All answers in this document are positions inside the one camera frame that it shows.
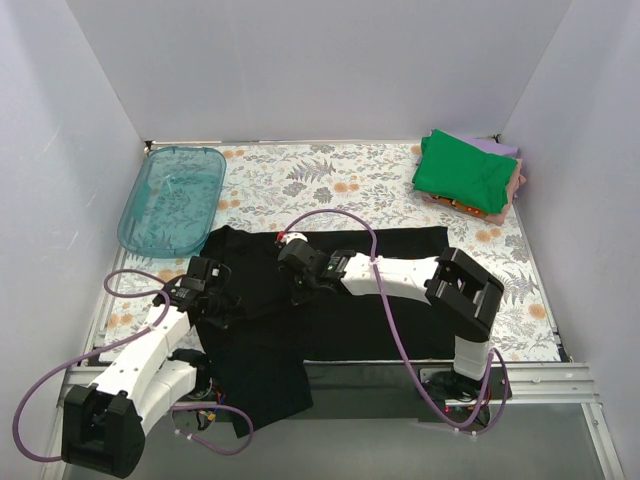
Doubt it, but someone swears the lavender folded t-shirt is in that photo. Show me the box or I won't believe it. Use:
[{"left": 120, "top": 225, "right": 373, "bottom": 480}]
[{"left": 457, "top": 136, "right": 519, "bottom": 158}]

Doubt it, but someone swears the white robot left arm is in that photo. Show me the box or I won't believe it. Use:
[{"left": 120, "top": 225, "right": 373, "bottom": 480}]
[{"left": 61, "top": 256, "right": 236, "bottom": 479}]

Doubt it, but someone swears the teal transparent plastic tray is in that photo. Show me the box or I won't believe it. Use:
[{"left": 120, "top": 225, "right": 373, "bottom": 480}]
[{"left": 117, "top": 146, "right": 227, "bottom": 258}]

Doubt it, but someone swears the pink folded t-shirt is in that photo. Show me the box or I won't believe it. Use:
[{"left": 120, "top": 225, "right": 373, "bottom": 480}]
[{"left": 484, "top": 158, "right": 527, "bottom": 226}]

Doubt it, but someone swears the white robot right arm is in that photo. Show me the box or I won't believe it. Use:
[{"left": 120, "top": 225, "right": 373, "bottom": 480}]
[{"left": 278, "top": 233, "right": 504, "bottom": 398}]

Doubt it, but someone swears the orange patterned folded t-shirt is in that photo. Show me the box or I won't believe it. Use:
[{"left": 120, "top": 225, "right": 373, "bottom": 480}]
[{"left": 429, "top": 195, "right": 487, "bottom": 218}]

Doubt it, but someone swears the black t-shirt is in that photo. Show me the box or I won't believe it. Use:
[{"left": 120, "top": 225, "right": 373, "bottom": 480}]
[{"left": 196, "top": 225, "right": 454, "bottom": 430}]

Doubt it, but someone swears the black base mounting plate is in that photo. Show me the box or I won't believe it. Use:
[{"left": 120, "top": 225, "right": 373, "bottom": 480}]
[{"left": 209, "top": 362, "right": 514, "bottom": 424}]

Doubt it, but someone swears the floral patterned table mat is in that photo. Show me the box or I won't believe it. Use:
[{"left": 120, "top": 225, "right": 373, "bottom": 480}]
[{"left": 95, "top": 143, "right": 561, "bottom": 362}]

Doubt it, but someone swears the green folded t-shirt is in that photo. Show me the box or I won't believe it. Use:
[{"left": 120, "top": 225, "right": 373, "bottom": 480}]
[{"left": 412, "top": 130, "right": 518, "bottom": 214}]

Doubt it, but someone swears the aluminium frame rail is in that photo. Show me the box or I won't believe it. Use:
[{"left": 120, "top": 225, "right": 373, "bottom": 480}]
[{"left": 40, "top": 360, "right": 623, "bottom": 479}]

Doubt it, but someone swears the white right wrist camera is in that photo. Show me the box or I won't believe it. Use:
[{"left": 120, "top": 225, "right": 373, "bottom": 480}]
[{"left": 277, "top": 231, "right": 308, "bottom": 246}]

